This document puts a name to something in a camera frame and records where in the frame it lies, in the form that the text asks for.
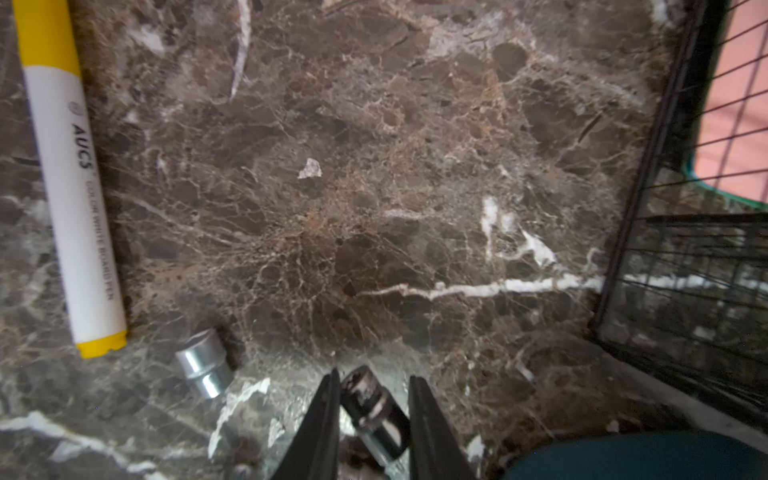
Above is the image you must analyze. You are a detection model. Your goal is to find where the teal plastic storage box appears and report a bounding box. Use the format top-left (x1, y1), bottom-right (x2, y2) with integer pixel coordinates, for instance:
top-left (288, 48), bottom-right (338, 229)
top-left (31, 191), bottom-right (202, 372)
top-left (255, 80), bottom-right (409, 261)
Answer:
top-left (503, 431), bottom-right (767, 479)

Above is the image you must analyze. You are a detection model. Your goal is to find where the yellow white marker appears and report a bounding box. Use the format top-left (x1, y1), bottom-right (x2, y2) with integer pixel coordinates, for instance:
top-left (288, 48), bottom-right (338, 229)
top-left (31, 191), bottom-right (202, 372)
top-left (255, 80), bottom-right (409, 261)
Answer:
top-left (13, 1), bottom-right (127, 359)

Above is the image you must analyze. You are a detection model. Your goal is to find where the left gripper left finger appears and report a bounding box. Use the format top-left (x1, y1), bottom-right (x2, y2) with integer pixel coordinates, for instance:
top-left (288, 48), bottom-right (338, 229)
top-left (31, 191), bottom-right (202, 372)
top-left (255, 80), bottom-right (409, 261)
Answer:
top-left (271, 369), bottom-right (341, 480)

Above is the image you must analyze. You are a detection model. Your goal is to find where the chrome socket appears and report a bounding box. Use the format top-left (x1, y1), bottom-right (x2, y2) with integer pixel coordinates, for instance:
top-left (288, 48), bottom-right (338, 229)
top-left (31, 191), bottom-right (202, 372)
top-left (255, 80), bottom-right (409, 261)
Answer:
top-left (340, 365), bottom-right (411, 467)
top-left (175, 329), bottom-right (234, 400)

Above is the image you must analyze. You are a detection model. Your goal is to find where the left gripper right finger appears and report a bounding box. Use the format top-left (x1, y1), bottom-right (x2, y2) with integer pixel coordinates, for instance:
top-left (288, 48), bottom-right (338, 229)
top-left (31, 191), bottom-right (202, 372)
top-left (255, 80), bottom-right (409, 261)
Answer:
top-left (408, 376), bottom-right (474, 480)

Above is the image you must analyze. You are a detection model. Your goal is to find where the black wire mesh organizer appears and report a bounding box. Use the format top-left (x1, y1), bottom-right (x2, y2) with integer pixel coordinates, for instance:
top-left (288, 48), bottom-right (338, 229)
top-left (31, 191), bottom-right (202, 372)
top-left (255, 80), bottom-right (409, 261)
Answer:
top-left (590, 1), bottom-right (767, 430)

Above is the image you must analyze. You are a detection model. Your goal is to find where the pink folder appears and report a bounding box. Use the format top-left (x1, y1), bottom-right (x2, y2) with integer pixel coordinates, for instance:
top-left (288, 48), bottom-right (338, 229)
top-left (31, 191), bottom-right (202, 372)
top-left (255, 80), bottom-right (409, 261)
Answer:
top-left (684, 1), bottom-right (767, 211)

